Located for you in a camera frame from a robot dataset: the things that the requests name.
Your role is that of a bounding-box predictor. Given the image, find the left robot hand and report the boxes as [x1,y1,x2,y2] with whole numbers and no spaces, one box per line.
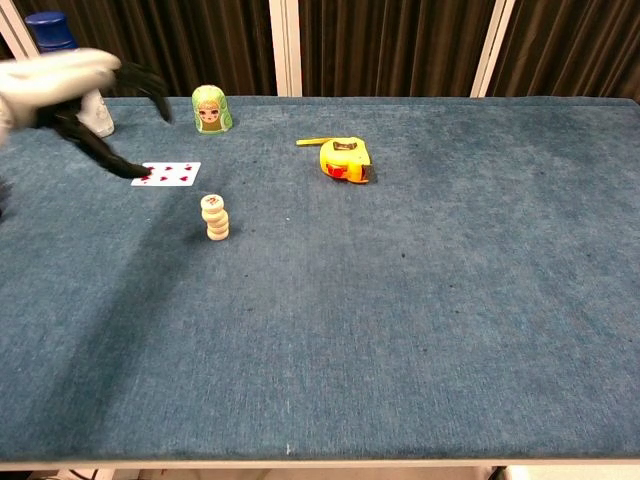
[0,47,174,180]

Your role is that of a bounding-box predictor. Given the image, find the clear bottle with blue cap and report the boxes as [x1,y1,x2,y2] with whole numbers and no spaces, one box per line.
[24,11,116,139]

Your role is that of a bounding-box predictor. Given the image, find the black pleated curtain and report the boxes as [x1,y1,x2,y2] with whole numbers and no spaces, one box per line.
[0,35,24,64]
[298,0,497,99]
[487,0,640,104]
[12,0,277,99]

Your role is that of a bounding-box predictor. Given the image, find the red hearts playing card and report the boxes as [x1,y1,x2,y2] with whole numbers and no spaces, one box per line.
[130,160,202,189]

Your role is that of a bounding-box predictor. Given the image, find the green nesting doll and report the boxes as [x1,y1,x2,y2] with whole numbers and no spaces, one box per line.
[191,83,235,136]

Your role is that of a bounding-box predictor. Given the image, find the yellow tape measure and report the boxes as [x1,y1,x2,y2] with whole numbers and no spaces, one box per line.
[295,135,377,185]

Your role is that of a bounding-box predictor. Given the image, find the blue felt table cloth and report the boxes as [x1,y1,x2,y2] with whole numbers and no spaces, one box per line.
[0,95,640,464]

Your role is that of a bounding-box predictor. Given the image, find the white metal frame post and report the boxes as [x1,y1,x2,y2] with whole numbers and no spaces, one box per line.
[268,0,304,98]
[0,0,44,60]
[469,0,522,99]

